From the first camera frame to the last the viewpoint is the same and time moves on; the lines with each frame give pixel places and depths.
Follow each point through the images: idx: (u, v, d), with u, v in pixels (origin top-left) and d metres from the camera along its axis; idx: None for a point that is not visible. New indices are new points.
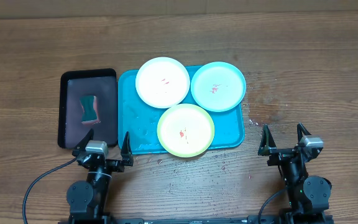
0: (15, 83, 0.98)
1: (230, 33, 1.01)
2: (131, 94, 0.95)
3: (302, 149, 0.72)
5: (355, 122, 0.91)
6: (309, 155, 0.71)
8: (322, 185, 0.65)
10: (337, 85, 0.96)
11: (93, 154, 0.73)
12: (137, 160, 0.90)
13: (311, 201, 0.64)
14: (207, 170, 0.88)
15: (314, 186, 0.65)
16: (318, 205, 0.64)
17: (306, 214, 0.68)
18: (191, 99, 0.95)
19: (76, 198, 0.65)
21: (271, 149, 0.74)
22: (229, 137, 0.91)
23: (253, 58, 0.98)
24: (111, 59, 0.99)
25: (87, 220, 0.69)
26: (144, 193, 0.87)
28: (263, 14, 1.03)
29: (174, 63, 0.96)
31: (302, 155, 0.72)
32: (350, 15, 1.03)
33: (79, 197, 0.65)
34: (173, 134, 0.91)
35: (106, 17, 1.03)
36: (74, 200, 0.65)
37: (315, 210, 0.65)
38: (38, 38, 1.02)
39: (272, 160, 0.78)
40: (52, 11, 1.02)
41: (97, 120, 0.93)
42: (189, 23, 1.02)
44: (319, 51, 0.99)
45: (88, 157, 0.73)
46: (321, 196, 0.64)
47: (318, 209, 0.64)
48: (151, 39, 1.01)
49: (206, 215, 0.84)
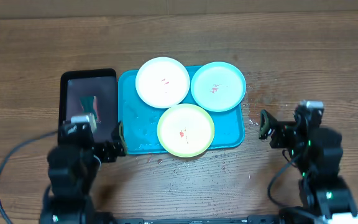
0: (14, 83, 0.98)
1: (230, 34, 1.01)
2: (131, 94, 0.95)
3: (304, 109, 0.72)
5: (355, 122, 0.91)
6: (309, 114, 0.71)
8: (330, 133, 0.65)
10: (337, 85, 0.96)
11: (78, 125, 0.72)
12: (137, 160, 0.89)
13: (321, 148, 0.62)
14: (207, 170, 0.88)
15: (321, 132, 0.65)
16: (332, 150, 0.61)
17: (324, 175, 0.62)
18: (191, 99, 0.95)
19: (61, 160, 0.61)
21: (271, 121, 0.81)
22: (229, 137, 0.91)
23: (253, 58, 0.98)
24: (111, 59, 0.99)
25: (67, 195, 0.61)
26: (144, 193, 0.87)
28: (263, 14, 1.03)
29: (174, 63, 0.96)
31: (302, 116, 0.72)
32: (350, 15, 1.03)
33: (64, 158, 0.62)
34: (173, 133, 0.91)
35: (106, 17, 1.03)
36: (58, 162, 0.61)
37: (328, 160, 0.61)
38: (38, 38, 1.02)
39: (277, 136, 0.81)
40: (52, 10, 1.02)
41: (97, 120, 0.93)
42: (189, 23, 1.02)
44: (319, 51, 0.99)
45: (73, 128, 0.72)
46: (333, 142, 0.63)
47: (334, 156, 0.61)
48: (151, 39, 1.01)
49: (206, 215, 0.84)
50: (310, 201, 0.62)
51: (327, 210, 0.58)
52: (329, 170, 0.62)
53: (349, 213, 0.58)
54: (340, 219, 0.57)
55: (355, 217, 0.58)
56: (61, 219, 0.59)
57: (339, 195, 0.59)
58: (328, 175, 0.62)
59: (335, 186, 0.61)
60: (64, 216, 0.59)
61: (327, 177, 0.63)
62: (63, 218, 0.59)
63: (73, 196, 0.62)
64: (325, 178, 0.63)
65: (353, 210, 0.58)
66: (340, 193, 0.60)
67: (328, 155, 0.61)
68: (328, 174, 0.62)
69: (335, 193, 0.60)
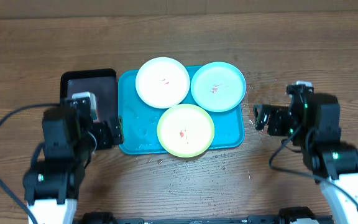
0: (15, 83, 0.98)
1: (230, 34, 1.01)
2: (131, 94, 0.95)
3: (295, 87, 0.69)
5: (355, 122, 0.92)
6: (302, 90, 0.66)
8: (325, 95, 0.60)
10: (337, 85, 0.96)
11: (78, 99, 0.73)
12: (137, 160, 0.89)
13: (317, 104, 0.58)
14: (207, 170, 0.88)
15: (315, 95, 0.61)
16: (330, 106, 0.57)
17: (325, 138, 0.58)
18: (191, 99, 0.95)
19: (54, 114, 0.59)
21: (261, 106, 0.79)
22: (229, 137, 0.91)
23: (253, 58, 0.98)
24: (111, 59, 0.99)
25: (57, 150, 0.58)
26: (144, 193, 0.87)
28: (263, 14, 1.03)
29: (174, 63, 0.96)
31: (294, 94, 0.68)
32: (351, 15, 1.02)
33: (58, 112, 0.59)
34: (173, 133, 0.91)
35: (106, 17, 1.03)
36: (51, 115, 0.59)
37: (326, 116, 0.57)
38: (38, 38, 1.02)
39: (275, 120, 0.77)
40: (52, 11, 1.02)
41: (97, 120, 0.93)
42: (189, 23, 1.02)
44: (319, 51, 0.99)
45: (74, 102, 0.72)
46: (330, 100, 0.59)
47: (332, 112, 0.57)
48: (151, 39, 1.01)
49: (206, 215, 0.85)
50: (316, 163, 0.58)
51: (334, 171, 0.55)
52: (330, 130, 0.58)
53: (357, 175, 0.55)
54: (348, 180, 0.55)
55: None
56: (47, 178, 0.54)
57: (346, 155, 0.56)
58: (332, 137, 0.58)
59: (340, 148, 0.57)
60: (51, 175, 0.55)
61: (330, 139, 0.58)
62: (48, 177, 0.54)
63: (63, 154, 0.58)
64: (329, 139, 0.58)
65: None
66: (347, 154, 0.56)
67: (325, 111, 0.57)
68: (330, 135, 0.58)
69: (342, 154, 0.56)
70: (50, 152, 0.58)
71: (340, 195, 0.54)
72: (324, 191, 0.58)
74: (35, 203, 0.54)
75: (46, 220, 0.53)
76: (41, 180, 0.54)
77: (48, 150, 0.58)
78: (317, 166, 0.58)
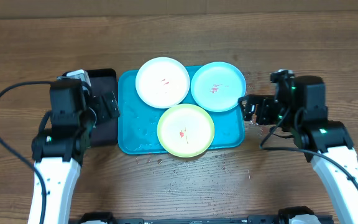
0: (15, 83, 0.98)
1: (230, 34, 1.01)
2: (131, 94, 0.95)
3: (278, 74, 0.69)
5: (355, 122, 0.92)
6: (286, 76, 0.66)
8: (309, 77, 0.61)
10: (337, 85, 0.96)
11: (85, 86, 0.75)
12: (137, 160, 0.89)
13: (302, 85, 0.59)
14: (207, 170, 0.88)
15: (298, 78, 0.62)
16: (314, 86, 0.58)
17: (314, 117, 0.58)
18: (191, 99, 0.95)
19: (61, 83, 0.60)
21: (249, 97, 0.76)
22: (229, 137, 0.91)
23: (253, 59, 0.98)
24: (111, 59, 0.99)
25: (64, 117, 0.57)
26: (144, 193, 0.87)
28: (263, 14, 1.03)
29: (174, 63, 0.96)
31: (278, 81, 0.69)
32: (350, 16, 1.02)
33: (66, 82, 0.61)
34: (173, 133, 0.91)
35: (106, 17, 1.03)
36: (59, 84, 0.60)
37: (312, 96, 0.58)
38: (38, 38, 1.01)
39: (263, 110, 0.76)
40: (52, 11, 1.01)
41: None
42: (189, 23, 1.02)
44: (319, 51, 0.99)
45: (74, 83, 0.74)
46: (312, 79, 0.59)
47: (317, 91, 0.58)
48: (151, 39, 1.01)
49: (206, 215, 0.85)
50: (304, 141, 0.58)
51: (322, 144, 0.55)
52: (318, 108, 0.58)
53: (345, 147, 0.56)
54: (336, 152, 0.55)
55: (352, 150, 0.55)
56: (55, 140, 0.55)
57: (334, 131, 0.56)
58: (321, 116, 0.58)
59: (329, 125, 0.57)
60: (58, 138, 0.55)
61: (319, 118, 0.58)
62: (55, 139, 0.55)
63: (69, 122, 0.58)
64: (317, 118, 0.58)
65: (348, 143, 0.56)
66: (335, 130, 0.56)
67: (311, 89, 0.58)
68: (319, 114, 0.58)
69: (330, 130, 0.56)
70: (56, 120, 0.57)
71: (330, 165, 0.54)
72: (316, 167, 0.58)
74: (41, 161, 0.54)
75: (50, 176, 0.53)
76: (48, 141, 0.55)
77: (54, 119, 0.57)
78: (306, 144, 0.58)
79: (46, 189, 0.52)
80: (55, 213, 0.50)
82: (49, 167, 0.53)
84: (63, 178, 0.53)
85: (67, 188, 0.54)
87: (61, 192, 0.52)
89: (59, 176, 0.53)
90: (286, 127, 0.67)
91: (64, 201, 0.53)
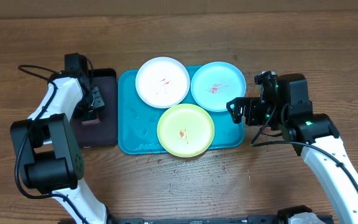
0: (14, 83, 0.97)
1: (230, 33, 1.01)
2: (131, 94, 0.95)
3: (262, 76, 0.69)
5: (355, 122, 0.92)
6: (270, 76, 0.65)
8: (291, 74, 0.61)
10: (337, 85, 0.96)
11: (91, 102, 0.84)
12: (137, 160, 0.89)
13: (286, 82, 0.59)
14: (207, 170, 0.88)
15: (283, 76, 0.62)
16: (296, 82, 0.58)
17: (299, 111, 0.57)
18: (191, 99, 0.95)
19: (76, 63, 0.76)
21: (238, 98, 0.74)
22: (229, 137, 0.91)
23: (253, 58, 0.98)
24: (111, 59, 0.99)
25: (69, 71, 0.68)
26: (144, 193, 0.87)
28: (263, 14, 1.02)
29: (174, 63, 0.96)
31: (263, 83, 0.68)
32: (350, 15, 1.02)
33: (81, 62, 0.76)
34: (173, 132, 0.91)
35: (106, 17, 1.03)
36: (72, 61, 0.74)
37: (295, 92, 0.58)
38: (38, 38, 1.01)
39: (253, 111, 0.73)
40: (52, 11, 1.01)
41: (97, 120, 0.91)
42: (189, 23, 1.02)
44: (319, 51, 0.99)
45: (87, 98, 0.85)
46: (293, 76, 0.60)
47: (299, 86, 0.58)
48: (151, 39, 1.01)
49: (206, 215, 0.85)
50: (293, 136, 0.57)
51: (310, 135, 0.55)
52: (302, 103, 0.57)
53: (330, 136, 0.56)
54: (323, 141, 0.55)
55: (338, 139, 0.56)
56: (64, 73, 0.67)
57: (320, 124, 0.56)
58: (306, 109, 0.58)
59: (316, 118, 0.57)
60: (66, 73, 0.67)
61: (303, 112, 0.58)
62: (64, 73, 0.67)
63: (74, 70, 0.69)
64: (302, 112, 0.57)
65: (335, 132, 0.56)
66: (321, 123, 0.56)
67: (293, 86, 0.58)
68: (304, 108, 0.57)
69: (316, 122, 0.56)
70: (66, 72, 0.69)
71: (319, 154, 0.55)
72: (306, 158, 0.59)
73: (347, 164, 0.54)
74: (55, 79, 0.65)
75: (60, 82, 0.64)
76: (58, 74, 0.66)
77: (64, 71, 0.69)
78: (294, 138, 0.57)
79: (58, 87, 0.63)
80: (61, 96, 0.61)
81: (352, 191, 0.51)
82: (59, 81, 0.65)
84: (68, 84, 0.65)
85: (73, 91, 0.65)
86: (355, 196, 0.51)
87: (67, 89, 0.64)
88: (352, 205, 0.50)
89: (66, 81, 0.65)
90: (275, 126, 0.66)
91: (70, 92, 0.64)
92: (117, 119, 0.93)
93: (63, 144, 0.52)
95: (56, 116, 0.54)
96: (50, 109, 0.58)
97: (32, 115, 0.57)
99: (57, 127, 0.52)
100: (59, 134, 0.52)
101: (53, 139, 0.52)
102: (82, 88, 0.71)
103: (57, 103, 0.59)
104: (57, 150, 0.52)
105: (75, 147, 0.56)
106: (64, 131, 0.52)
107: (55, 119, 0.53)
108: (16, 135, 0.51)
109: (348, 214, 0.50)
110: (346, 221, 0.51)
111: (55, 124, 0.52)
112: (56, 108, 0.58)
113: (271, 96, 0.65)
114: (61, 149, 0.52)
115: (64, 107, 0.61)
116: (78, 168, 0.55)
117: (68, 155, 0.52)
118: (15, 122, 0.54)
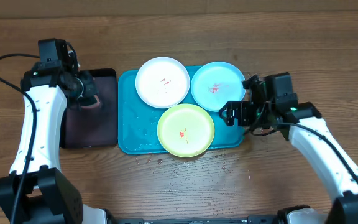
0: (15, 83, 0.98)
1: (230, 33, 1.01)
2: (131, 94, 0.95)
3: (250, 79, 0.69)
5: (355, 122, 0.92)
6: (256, 79, 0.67)
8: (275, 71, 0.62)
10: (337, 85, 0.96)
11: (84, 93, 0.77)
12: (137, 160, 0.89)
13: (271, 78, 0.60)
14: (207, 170, 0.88)
15: (266, 76, 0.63)
16: (279, 78, 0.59)
17: (284, 104, 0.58)
18: (191, 99, 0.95)
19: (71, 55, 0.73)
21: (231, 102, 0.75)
22: (229, 137, 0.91)
23: (253, 58, 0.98)
24: (111, 59, 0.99)
25: (47, 69, 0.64)
26: (144, 193, 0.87)
28: (263, 14, 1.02)
29: (174, 64, 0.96)
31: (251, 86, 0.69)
32: (351, 15, 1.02)
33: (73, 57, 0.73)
34: (173, 133, 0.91)
35: (106, 17, 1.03)
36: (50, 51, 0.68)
37: (281, 85, 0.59)
38: (38, 38, 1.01)
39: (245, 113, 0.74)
40: (52, 11, 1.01)
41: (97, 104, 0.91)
42: (189, 23, 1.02)
44: (319, 51, 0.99)
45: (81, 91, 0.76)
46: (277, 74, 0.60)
47: (282, 81, 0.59)
48: (151, 39, 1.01)
49: (206, 215, 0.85)
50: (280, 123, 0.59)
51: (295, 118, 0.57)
52: (288, 96, 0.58)
53: (314, 117, 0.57)
54: (307, 122, 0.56)
55: (321, 119, 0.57)
56: (40, 73, 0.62)
57: (303, 111, 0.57)
58: (291, 101, 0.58)
59: (300, 107, 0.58)
60: (44, 73, 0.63)
61: (289, 104, 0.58)
62: (41, 73, 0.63)
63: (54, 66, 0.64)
64: (288, 103, 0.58)
65: (317, 114, 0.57)
66: (304, 111, 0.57)
67: (278, 81, 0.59)
68: (290, 100, 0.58)
69: (299, 108, 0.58)
70: (43, 66, 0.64)
71: (302, 131, 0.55)
72: (293, 140, 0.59)
73: (327, 135, 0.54)
74: (29, 90, 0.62)
75: (40, 99, 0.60)
76: (35, 75, 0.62)
77: (41, 66, 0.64)
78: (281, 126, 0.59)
79: (36, 107, 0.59)
80: (45, 124, 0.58)
81: (334, 155, 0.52)
82: (37, 89, 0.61)
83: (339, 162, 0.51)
84: (50, 100, 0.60)
85: (56, 106, 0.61)
86: (336, 160, 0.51)
87: (50, 108, 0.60)
88: (334, 167, 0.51)
89: (48, 98, 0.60)
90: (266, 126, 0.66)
91: (53, 119, 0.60)
92: (117, 119, 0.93)
93: (58, 203, 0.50)
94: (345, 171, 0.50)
95: (47, 171, 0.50)
96: (36, 155, 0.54)
97: (16, 165, 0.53)
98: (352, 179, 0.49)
99: (47, 191, 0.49)
100: (50, 196, 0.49)
101: (46, 199, 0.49)
102: (64, 88, 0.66)
103: (42, 144, 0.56)
104: (52, 208, 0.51)
105: (71, 192, 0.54)
106: (56, 193, 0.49)
107: (45, 175, 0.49)
108: (4, 198, 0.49)
109: (331, 176, 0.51)
110: (330, 183, 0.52)
111: (45, 182, 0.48)
112: (42, 152, 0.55)
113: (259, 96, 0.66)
114: (56, 206, 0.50)
115: (51, 141, 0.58)
116: (76, 212, 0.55)
117: (64, 211, 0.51)
118: None
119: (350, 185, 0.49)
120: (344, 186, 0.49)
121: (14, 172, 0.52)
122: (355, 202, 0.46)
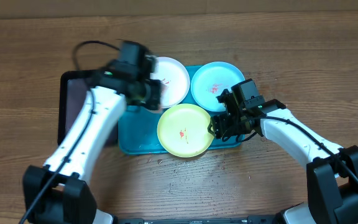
0: (14, 83, 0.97)
1: (230, 33, 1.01)
2: None
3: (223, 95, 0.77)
5: (355, 122, 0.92)
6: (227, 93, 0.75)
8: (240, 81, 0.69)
10: (337, 85, 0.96)
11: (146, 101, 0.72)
12: (137, 160, 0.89)
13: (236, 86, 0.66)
14: (207, 170, 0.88)
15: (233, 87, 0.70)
16: (243, 84, 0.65)
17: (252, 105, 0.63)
18: (191, 99, 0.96)
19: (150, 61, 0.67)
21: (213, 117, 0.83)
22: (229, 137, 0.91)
23: (253, 58, 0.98)
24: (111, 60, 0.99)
25: (120, 73, 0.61)
26: (144, 193, 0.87)
28: (263, 14, 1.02)
29: (174, 64, 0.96)
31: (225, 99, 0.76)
32: (350, 15, 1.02)
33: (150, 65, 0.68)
34: (173, 133, 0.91)
35: (106, 17, 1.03)
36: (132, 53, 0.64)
37: (246, 90, 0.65)
38: (38, 38, 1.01)
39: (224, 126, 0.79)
40: (52, 10, 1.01)
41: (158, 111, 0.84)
42: (189, 23, 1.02)
44: (319, 51, 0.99)
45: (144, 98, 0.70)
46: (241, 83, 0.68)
47: (245, 86, 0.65)
48: (151, 39, 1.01)
49: (206, 215, 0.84)
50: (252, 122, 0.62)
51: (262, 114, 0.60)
52: (254, 98, 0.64)
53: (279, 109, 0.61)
54: (275, 113, 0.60)
55: (285, 109, 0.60)
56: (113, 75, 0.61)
57: (269, 107, 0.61)
58: (258, 101, 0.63)
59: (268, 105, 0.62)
60: (117, 74, 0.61)
61: (257, 104, 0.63)
62: (115, 75, 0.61)
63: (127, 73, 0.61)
64: (256, 104, 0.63)
65: (282, 106, 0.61)
66: (271, 109, 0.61)
67: (243, 86, 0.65)
68: (257, 101, 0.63)
69: (265, 106, 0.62)
70: (118, 66, 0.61)
71: (271, 121, 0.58)
72: (265, 134, 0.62)
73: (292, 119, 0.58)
74: (96, 88, 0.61)
75: (102, 101, 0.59)
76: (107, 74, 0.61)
77: (115, 65, 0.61)
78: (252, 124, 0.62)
79: (95, 109, 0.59)
80: (95, 130, 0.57)
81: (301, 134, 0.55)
82: (102, 92, 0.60)
83: (306, 137, 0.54)
84: (110, 106, 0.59)
85: (112, 113, 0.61)
86: (303, 135, 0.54)
87: (105, 115, 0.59)
88: (301, 141, 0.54)
89: (109, 104, 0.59)
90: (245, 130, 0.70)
91: (105, 127, 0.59)
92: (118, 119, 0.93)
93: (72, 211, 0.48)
94: (312, 142, 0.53)
95: (79, 181, 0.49)
96: (73, 159, 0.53)
97: (52, 160, 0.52)
98: (318, 147, 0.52)
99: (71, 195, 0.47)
100: (70, 201, 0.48)
101: (64, 203, 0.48)
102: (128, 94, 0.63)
103: (84, 149, 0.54)
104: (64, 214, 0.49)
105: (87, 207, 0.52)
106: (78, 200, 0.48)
107: (78, 183, 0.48)
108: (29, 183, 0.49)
109: (301, 150, 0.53)
110: (302, 158, 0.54)
111: (72, 188, 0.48)
112: (83, 158, 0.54)
113: (234, 101, 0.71)
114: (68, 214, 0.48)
115: (94, 149, 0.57)
116: None
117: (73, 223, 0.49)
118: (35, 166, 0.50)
119: (319, 154, 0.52)
120: (313, 154, 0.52)
121: (48, 167, 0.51)
122: (324, 166, 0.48)
